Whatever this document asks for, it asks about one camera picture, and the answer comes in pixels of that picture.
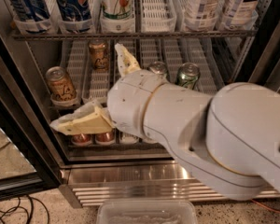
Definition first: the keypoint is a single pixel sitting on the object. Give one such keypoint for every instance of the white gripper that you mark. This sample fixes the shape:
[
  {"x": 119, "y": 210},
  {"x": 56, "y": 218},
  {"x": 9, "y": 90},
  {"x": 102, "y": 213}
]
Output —
[{"x": 131, "y": 103}]

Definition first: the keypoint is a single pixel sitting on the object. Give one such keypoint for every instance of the blue pepsi can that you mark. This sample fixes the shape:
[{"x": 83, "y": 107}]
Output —
[
  {"x": 32, "y": 15},
  {"x": 75, "y": 15}
]

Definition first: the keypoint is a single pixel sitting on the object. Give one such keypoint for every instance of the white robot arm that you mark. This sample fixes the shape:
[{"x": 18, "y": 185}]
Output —
[{"x": 230, "y": 141}]

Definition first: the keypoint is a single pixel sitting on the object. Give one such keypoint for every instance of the rear orange lacroix can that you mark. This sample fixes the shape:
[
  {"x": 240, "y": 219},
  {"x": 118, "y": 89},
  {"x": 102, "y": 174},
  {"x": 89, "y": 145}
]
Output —
[{"x": 98, "y": 50}]

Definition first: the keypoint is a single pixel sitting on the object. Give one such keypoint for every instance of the orange lacroix can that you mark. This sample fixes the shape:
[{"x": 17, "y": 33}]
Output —
[
  {"x": 98, "y": 50},
  {"x": 60, "y": 84}
]

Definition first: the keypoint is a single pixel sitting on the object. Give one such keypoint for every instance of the front right red can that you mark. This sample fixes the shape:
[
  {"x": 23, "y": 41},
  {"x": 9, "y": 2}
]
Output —
[{"x": 107, "y": 138}]

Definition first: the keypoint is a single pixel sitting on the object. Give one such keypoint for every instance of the red can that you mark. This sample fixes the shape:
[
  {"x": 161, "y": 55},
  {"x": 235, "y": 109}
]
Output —
[
  {"x": 107, "y": 138},
  {"x": 81, "y": 140}
]

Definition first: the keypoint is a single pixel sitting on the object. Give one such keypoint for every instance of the front orange lacroix can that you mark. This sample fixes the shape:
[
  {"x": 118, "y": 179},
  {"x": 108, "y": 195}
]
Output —
[{"x": 60, "y": 84}]

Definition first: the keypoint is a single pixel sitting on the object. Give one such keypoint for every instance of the left green can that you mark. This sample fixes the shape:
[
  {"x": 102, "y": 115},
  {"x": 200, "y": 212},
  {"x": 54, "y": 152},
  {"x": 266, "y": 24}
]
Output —
[{"x": 158, "y": 68}]

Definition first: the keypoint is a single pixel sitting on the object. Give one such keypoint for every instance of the front left red can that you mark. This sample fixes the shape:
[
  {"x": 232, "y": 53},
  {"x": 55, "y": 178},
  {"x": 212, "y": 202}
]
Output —
[{"x": 81, "y": 140}]

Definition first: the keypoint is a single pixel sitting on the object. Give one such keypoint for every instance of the stainless steel fridge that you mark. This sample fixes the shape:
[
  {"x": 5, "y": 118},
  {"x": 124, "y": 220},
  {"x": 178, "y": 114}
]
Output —
[{"x": 157, "y": 31}]

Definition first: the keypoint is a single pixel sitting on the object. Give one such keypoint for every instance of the right green can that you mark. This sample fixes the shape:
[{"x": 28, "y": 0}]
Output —
[{"x": 188, "y": 75}]

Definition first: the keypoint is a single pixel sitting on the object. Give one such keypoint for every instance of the green white 7up can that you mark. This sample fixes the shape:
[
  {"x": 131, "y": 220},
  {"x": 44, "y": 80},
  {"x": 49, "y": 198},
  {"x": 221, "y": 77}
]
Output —
[{"x": 116, "y": 9}]

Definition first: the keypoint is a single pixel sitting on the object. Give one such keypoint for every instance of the left glass fridge door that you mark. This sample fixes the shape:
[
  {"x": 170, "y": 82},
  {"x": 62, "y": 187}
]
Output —
[{"x": 26, "y": 166}]

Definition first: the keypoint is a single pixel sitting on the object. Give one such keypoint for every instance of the white blue can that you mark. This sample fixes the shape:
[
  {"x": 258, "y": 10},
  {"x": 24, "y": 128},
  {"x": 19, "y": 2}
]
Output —
[{"x": 201, "y": 9}]

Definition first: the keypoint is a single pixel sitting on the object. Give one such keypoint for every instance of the white black can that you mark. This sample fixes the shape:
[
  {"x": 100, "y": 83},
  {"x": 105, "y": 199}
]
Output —
[{"x": 238, "y": 12}]

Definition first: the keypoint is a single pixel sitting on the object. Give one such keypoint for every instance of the clear plastic bin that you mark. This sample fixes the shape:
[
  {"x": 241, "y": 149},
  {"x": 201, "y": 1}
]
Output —
[{"x": 146, "y": 211}]

